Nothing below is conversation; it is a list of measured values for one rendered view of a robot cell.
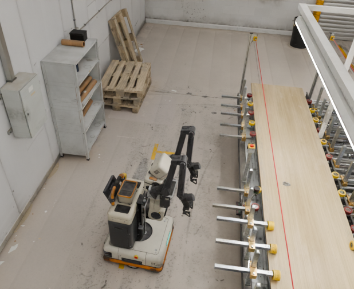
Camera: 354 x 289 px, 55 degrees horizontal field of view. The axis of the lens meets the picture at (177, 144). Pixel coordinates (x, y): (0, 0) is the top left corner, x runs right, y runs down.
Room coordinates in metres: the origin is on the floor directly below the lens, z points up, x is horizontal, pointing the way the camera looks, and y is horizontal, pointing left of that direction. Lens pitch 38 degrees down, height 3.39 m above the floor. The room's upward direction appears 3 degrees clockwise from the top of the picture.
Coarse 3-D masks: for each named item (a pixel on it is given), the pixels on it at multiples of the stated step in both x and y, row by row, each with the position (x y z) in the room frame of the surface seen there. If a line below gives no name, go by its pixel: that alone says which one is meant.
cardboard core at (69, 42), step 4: (64, 40) 4.41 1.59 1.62; (68, 40) 4.41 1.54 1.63; (72, 40) 4.41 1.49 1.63; (76, 40) 4.42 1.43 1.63; (64, 44) 4.39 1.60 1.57; (68, 44) 4.38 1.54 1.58; (72, 44) 4.38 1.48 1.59; (76, 44) 4.37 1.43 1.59; (80, 44) 4.37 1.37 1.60; (84, 44) 4.43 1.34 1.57
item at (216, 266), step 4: (216, 264) 1.58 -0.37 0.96; (220, 264) 1.58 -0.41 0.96; (216, 268) 1.56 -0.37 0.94; (220, 268) 1.55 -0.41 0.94; (224, 268) 1.55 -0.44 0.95; (228, 268) 1.55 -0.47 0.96; (232, 268) 1.55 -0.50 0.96; (236, 268) 1.55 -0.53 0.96; (240, 268) 1.56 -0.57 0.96; (244, 268) 1.56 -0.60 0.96; (248, 268) 1.56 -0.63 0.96; (244, 272) 1.54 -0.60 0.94; (248, 272) 1.53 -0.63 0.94; (260, 272) 1.53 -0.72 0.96; (264, 272) 1.53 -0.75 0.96; (268, 272) 1.53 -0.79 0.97; (272, 272) 1.54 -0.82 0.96; (268, 276) 1.52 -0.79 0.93
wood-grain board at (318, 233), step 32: (256, 96) 4.48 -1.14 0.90; (288, 96) 4.53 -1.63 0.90; (256, 128) 3.63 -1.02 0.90; (288, 128) 3.68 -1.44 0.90; (288, 160) 3.03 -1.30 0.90; (320, 160) 3.06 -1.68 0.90; (288, 192) 2.51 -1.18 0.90; (320, 192) 2.53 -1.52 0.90; (288, 224) 2.08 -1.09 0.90; (320, 224) 2.11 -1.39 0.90; (320, 256) 1.75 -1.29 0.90; (352, 256) 1.77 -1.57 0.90; (288, 288) 1.44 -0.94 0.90; (320, 288) 1.46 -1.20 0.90; (352, 288) 1.47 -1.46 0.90
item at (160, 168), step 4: (160, 156) 2.40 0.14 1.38; (164, 156) 2.39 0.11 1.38; (156, 160) 2.38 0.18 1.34; (160, 160) 2.33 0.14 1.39; (164, 160) 2.35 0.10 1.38; (168, 160) 2.38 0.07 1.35; (152, 164) 2.36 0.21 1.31; (156, 164) 2.30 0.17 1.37; (160, 164) 2.28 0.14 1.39; (164, 164) 2.30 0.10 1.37; (168, 164) 2.34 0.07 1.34; (152, 168) 2.28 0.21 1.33; (156, 168) 2.26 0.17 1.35; (160, 168) 2.25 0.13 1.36; (164, 168) 2.26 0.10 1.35; (168, 168) 2.29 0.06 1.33; (152, 172) 2.26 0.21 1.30; (156, 172) 2.25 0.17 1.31; (160, 172) 2.25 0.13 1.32; (164, 172) 2.24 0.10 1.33; (156, 176) 2.25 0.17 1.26; (160, 176) 2.25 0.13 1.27; (164, 176) 2.24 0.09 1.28
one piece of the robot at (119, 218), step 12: (132, 180) 2.64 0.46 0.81; (144, 192) 2.61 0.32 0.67; (120, 204) 2.29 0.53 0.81; (132, 204) 2.30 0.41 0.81; (108, 216) 2.16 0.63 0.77; (120, 216) 2.15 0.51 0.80; (132, 216) 2.18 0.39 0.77; (120, 228) 2.15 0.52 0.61; (132, 228) 2.16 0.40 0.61; (144, 228) 2.37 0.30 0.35; (120, 240) 2.14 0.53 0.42; (132, 240) 2.15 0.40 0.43
